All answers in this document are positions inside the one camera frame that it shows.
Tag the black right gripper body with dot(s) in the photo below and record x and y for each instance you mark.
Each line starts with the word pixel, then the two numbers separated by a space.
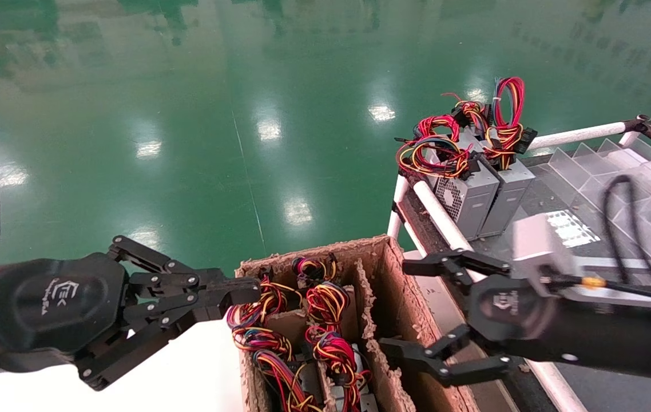
pixel 508 312

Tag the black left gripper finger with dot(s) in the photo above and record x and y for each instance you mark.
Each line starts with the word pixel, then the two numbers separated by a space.
pixel 234 289
pixel 131 355

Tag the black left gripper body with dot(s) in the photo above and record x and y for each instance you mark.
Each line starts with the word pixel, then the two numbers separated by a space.
pixel 51 309

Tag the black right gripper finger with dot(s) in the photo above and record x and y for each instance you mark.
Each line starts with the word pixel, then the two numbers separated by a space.
pixel 451 366
pixel 451 263

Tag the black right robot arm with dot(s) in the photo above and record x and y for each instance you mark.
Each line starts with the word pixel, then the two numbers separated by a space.
pixel 617 337

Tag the brown cardboard box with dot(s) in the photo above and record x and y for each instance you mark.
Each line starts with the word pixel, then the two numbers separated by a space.
pixel 405 286

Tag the short cardboard divider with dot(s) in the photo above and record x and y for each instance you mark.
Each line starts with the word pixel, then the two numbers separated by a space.
pixel 286 327

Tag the black pipe clamp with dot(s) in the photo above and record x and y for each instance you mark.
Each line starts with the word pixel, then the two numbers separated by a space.
pixel 398 210

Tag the long cardboard divider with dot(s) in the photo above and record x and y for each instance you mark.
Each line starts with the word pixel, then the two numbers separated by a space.
pixel 368 326

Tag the clear acrylic divider tray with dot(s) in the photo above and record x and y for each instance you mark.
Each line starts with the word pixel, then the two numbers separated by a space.
pixel 588 166

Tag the black pipe joint connector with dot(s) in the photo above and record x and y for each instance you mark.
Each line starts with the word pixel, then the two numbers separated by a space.
pixel 643 123

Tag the long white pipe rail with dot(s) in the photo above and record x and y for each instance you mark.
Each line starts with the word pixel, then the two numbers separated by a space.
pixel 440 214

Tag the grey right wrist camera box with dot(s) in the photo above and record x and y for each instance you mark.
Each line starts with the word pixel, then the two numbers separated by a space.
pixel 537 246

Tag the short white pipe post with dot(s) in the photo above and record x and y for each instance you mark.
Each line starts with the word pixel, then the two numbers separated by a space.
pixel 400 187

